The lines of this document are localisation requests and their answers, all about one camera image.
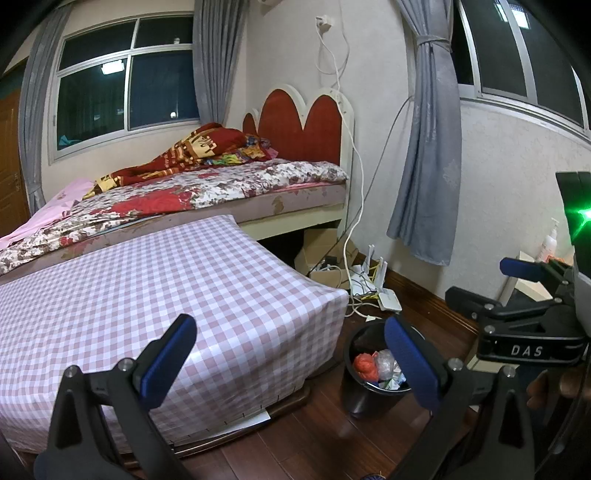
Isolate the floral quilt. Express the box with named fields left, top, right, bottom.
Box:
left=0, top=159, right=349, bottom=278

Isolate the small open cardboard box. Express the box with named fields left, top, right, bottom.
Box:
left=310, top=265, right=352, bottom=291

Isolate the white router with antennas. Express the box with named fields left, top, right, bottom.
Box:
left=350, top=244, right=389, bottom=296

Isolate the pink checked tablecloth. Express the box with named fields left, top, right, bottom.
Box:
left=0, top=215, right=349, bottom=455

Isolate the white charging cable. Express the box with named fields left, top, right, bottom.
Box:
left=315, top=28, right=402, bottom=324

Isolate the white pump bottle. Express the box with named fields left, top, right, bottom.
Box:
left=537, top=218, right=560, bottom=263

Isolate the black trash bin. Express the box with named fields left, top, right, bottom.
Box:
left=342, top=318, right=414, bottom=418

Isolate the pink sheet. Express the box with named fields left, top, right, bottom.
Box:
left=0, top=178, right=95, bottom=252

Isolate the red white headboard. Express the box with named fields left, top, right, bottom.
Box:
left=242, top=84, right=357, bottom=169

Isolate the yellow network cable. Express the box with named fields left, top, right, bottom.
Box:
left=360, top=261, right=389, bottom=301

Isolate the white bed frame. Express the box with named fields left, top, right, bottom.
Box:
left=238, top=203, right=347, bottom=241

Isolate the person's right hand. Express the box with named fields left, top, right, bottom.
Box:
left=526, top=367, right=591, bottom=411

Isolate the grey tied curtain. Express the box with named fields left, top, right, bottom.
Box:
left=387, top=0, right=462, bottom=266

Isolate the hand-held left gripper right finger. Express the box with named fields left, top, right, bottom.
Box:
left=384, top=315, right=539, bottom=480

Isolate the black cable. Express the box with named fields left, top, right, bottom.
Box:
left=295, top=97, right=411, bottom=278

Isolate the clear plastic bag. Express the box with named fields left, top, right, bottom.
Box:
left=374, top=348, right=398, bottom=379

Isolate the red plastic bag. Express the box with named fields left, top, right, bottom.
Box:
left=353, top=352, right=377, bottom=383

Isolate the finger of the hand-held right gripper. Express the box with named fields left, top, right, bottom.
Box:
left=499, top=257, right=575, bottom=289
left=445, top=286, right=573, bottom=326

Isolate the wooden door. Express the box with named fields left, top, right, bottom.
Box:
left=0, top=88, right=31, bottom=232

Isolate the window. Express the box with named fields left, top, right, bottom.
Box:
left=455, top=0, right=591, bottom=144
left=48, top=14, right=204, bottom=162

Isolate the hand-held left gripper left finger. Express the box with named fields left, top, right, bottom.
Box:
left=34, top=314, right=198, bottom=480

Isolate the red printed blanket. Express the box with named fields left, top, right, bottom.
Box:
left=83, top=122, right=280, bottom=201

